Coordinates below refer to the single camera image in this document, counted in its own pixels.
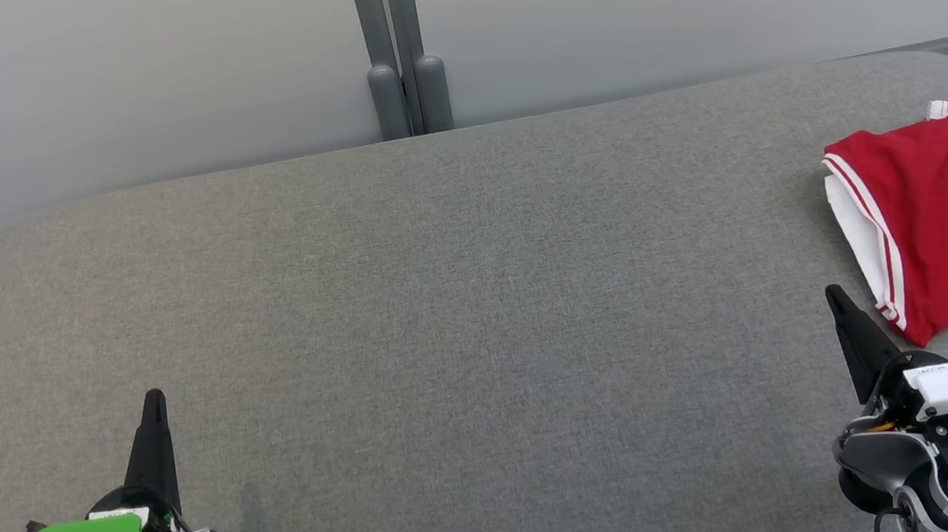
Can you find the grey fabric sofa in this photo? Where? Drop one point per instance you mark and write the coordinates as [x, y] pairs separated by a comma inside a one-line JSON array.
[[483, 345]]

